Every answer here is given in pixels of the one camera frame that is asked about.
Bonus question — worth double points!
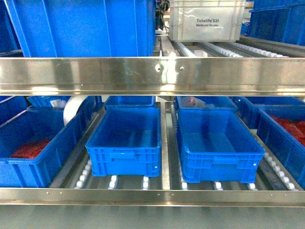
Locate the blue bin behind far right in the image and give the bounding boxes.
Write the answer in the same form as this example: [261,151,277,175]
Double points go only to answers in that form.
[230,96,305,129]

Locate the large blue tote upper shelf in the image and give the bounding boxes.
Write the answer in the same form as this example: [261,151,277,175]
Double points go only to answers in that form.
[5,0,156,57]

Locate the clear plastic bag red parts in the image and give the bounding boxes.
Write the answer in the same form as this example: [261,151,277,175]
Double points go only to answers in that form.
[181,96,206,108]

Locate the blue bin behind centre right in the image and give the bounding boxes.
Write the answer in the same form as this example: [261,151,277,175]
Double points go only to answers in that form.
[175,96,238,112]

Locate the blue bin with red parts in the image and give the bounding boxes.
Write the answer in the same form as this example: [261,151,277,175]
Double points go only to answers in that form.
[0,96,102,187]

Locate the grey Totelife crate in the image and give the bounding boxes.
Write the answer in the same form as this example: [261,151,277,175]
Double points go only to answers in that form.
[169,0,246,42]

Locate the stainless steel shelf rack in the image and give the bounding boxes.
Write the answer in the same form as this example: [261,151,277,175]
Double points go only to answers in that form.
[0,31,305,208]

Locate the blue bin behind centre left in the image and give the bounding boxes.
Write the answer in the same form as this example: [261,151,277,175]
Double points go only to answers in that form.
[105,96,155,107]

